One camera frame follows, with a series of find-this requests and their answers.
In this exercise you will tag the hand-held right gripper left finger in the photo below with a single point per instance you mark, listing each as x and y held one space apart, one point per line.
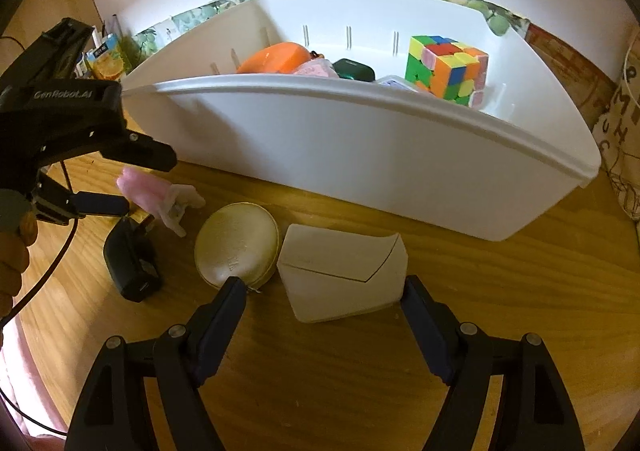
225 326

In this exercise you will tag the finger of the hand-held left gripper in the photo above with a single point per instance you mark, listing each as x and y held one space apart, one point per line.
105 205
150 156

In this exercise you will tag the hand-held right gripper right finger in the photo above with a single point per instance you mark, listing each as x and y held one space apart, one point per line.
422 326

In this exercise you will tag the pink and white plastic gadget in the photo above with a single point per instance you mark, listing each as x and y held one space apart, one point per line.
145 191

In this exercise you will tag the beige pouch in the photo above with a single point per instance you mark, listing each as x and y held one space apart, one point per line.
340 276

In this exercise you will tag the white plastic storage bin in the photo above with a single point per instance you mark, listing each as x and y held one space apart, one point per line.
350 146

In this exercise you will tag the multicoloured puzzle cube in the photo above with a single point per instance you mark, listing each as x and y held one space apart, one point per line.
445 66

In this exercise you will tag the person's left hand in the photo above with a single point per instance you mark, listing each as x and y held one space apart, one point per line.
12 266

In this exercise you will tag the black charger adapter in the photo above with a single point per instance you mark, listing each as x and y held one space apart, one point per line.
130 261

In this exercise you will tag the orange juice carton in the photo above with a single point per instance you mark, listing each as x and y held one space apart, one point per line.
107 61

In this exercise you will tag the round cream zip case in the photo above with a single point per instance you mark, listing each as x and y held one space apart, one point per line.
235 246

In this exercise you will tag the orange rounded case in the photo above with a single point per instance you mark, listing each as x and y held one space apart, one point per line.
275 58

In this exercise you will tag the pink cloth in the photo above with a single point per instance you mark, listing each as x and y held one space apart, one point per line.
20 381

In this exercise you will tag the dark green case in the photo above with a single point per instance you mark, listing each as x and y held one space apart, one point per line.
352 70

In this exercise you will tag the printed cloth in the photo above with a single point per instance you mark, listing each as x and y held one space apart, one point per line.
620 131

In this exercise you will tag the brown cardboard box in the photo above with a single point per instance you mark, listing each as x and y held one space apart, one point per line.
565 71

